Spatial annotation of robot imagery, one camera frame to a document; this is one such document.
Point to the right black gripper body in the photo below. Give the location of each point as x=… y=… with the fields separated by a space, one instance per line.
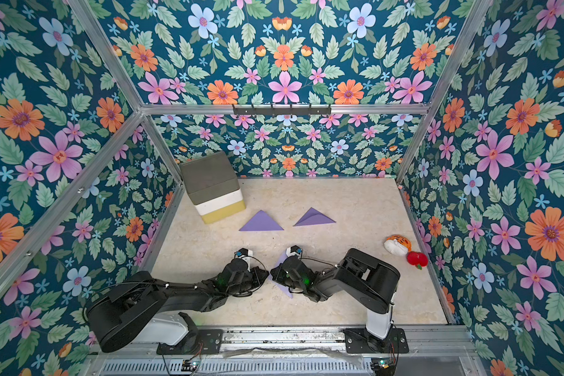
x=280 y=272

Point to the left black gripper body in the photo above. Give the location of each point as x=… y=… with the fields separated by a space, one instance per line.
x=248 y=282

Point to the pale purple paper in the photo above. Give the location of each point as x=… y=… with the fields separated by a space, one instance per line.
x=283 y=288

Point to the purple square paper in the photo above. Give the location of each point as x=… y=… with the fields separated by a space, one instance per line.
x=313 y=217
x=261 y=222

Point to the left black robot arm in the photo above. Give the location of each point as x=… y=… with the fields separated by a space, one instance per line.
x=132 y=307

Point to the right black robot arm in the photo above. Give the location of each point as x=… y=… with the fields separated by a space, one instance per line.
x=370 y=281

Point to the grey white yellow block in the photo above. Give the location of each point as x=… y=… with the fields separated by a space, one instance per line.
x=212 y=186

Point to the orange white plush toy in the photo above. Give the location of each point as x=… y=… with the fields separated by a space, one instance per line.
x=397 y=245

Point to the red plush toy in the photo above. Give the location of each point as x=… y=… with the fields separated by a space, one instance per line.
x=418 y=259

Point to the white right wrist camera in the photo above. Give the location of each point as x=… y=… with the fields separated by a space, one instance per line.
x=294 y=251

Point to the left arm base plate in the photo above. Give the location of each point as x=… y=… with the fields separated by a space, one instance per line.
x=203 y=341

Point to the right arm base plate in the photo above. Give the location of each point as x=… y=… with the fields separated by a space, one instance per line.
x=360 y=341

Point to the black hook rail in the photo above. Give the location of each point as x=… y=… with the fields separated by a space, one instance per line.
x=274 y=110

